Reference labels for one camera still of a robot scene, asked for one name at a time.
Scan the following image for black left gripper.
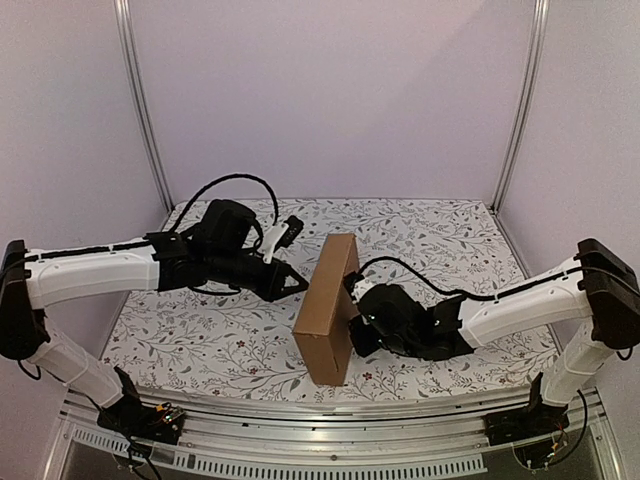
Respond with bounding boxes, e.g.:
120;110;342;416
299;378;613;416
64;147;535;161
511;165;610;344
207;248;309;303

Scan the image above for brown cardboard box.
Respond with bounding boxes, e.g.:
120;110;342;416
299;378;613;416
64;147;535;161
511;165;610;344
293;233;359;387

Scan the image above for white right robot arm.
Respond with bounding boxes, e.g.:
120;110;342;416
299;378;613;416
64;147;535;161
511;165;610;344
343;238;639;436

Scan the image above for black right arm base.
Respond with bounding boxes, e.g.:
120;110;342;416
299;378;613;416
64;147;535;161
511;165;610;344
482;373;569;470

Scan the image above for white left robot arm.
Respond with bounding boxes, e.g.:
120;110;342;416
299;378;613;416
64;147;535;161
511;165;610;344
1;200;308;434

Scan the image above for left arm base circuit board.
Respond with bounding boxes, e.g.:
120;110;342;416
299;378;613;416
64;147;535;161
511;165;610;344
153;402;185;429

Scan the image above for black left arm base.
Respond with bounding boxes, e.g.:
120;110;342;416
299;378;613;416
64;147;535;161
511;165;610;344
97;367;186;445

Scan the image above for floral patterned table mat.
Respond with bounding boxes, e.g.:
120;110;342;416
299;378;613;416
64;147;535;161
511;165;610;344
102;199;557;403

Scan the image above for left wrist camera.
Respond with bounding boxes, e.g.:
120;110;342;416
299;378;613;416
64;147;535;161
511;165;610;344
258;215;304;264

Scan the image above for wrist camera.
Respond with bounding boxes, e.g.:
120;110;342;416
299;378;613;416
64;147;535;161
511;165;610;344
343;272;375;320
258;215;304;264

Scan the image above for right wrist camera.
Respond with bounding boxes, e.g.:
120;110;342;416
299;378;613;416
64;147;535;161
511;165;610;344
343;272;375;320

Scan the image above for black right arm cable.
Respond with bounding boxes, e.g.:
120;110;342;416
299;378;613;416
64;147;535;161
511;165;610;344
357;256;591;304

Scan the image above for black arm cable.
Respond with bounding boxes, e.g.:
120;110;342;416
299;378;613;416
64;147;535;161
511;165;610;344
357;256;591;304
172;173;281;236

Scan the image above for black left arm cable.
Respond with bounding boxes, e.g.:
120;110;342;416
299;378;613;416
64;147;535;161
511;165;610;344
172;173;281;236

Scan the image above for aluminium front table rail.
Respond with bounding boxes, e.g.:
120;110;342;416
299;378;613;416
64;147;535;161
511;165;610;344
42;384;626;480

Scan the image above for left aluminium corner post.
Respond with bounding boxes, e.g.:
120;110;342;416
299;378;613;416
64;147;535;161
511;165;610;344
113;0;175;213

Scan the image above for aluminium corner post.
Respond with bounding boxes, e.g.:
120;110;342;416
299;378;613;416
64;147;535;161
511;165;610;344
113;0;175;213
489;0;550;216

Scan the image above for right aluminium corner post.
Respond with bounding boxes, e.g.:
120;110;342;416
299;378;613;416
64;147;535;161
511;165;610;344
489;0;550;216

